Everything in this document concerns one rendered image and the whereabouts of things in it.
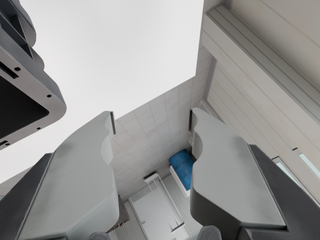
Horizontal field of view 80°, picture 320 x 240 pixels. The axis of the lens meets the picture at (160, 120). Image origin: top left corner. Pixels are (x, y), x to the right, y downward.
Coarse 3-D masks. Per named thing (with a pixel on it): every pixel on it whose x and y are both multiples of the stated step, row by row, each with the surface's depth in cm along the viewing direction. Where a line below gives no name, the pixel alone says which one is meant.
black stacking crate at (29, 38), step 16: (0, 0) 17; (0, 16) 14; (16, 16) 19; (16, 32) 16; (32, 32) 21; (32, 48) 18; (0, 80) 19; (0, 96) 18; (16, 96) 18; (0, 112) 17; (16, 112) 17; (32, 112) 17; (0, 128) 17
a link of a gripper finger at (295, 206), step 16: (256, 160) 8; (272, 160) 8; (272, 176) 7; (288, 176) 7; (272, 192) 7; (288, 192) 7; (304, 192) 6; (288, 208) 6; (304, 208) 6; (288, 224) 6; (304, 224) 6
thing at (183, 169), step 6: (186, 150) 528; (174, 156) 513; (180, 156) 509; (186, 156) 512; (174, 162) 512; (180, 162) 504; (186, 162) 502; (192, 162) 509; (174, 168) 516; (180, 168) 501; (186, 168) 496; (180, 174) 501; (186, 174) 492; (180, 180) 509; (186, 180) 490; (186, 186) 492
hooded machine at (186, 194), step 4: (172, 168) 578; (172, 172) 595; (176, 176) 568; (176, 180) 608; (180, 184) 558; (180, 188) 603; (184, 188) 553; (184, 192) 565; (188, 192) 548; (188, 196) 564
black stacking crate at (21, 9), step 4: (12, 0) 18; (16, 0) 20; (16, 4) 19; (20, 4) 21; (16, 8) 19; (20, 8) 20; (20, 12) 19; (24, 12) 20; (24, 16) 20; (28, 16) 21; (28, 20) 20; (32, 24) 21; (32, 28) 21
